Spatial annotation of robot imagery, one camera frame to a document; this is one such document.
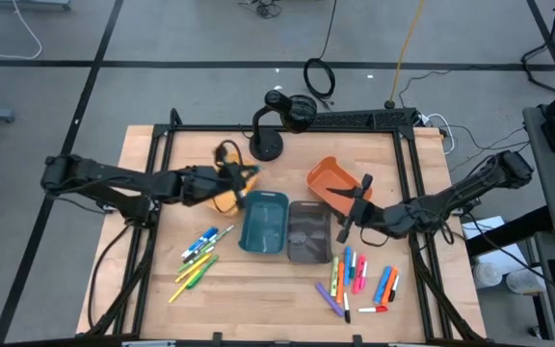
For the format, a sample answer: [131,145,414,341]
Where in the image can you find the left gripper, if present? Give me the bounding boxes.
[183,163,254,209]

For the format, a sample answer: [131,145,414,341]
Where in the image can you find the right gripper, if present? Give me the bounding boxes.
[325,173,389,244]

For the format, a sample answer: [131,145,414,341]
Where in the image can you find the green white pen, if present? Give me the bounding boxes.
[177,246,216,274]
[203,224,236,252]

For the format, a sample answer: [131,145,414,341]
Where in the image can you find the blue white pen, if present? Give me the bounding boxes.
[183,230,222,264]
[180,226,219,257]

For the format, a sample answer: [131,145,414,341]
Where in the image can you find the orange highlighter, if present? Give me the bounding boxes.
[335,261,346,305]
[381,267,399,307]

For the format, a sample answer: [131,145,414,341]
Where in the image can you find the purple highlighter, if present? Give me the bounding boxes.
[314,281,346,318]

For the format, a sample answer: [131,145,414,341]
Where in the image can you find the yellow highlighter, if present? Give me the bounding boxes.
[168,278,198,305]
[174,254,214,284]

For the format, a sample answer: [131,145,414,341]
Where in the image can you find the yellow plastic bin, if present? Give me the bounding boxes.
[204,151,259,217]

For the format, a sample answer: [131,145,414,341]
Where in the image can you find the orange plastic bin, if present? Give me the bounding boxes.
[305,155,374,218]

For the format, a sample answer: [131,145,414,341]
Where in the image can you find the black scanner on stand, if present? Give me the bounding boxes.
[248,89,319,163]

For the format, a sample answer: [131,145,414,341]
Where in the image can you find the grey translucent plastic bin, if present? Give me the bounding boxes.
[285,200,334,265]

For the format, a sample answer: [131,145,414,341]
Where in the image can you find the teal plastic bin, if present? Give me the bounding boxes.
[237,190,291,255]

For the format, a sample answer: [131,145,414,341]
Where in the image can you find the white paper sheet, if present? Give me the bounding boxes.
[461,215,529,271]

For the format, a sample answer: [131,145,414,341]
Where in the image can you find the clear plastic cup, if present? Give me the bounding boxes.
[472,261,504,290]
[505,268,543,296]

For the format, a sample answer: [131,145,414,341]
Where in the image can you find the grey side table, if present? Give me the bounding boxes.
[521,104,555,237]

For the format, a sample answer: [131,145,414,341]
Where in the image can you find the black aluminium table frame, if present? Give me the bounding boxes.
[77,106,489,344]

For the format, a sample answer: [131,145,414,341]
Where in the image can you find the black perforated cable tray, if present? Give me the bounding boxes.
[308,107,418,130]

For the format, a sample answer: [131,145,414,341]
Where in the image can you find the black hanging cord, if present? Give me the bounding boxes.
[303,0,339,105]

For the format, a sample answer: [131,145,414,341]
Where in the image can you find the yellow hanging cord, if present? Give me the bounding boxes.
[383,0,427,110]

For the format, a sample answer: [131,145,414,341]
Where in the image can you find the black cable bundle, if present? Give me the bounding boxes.
[237,0,283,20]

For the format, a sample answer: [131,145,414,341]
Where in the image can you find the white floor cable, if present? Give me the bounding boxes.
[0,0,43,61]

